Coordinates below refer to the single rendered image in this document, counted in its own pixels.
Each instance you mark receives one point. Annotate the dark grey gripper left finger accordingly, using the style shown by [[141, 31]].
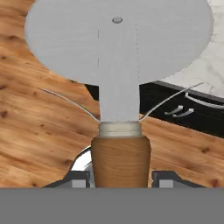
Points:
[[78, 179]]

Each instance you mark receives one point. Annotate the black cabinet front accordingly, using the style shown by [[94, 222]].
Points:
[[204, 119]]

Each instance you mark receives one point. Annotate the shiny silver round object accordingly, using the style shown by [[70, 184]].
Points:
[[83, 163]]

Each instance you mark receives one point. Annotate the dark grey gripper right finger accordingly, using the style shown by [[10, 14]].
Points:
[[164, 179]]

